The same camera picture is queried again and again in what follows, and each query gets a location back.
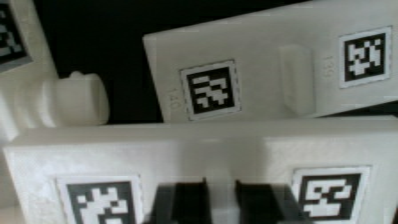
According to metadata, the white cabinet door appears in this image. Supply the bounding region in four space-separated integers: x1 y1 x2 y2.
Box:
4 117 398 224
142 0 398 123

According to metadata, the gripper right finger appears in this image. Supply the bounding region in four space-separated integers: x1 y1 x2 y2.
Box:
235 181 309 224

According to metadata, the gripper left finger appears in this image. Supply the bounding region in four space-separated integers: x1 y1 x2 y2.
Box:
144 180 213 224

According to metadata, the white cabinet body box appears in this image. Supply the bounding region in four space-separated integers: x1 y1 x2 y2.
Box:
0 0 110 143

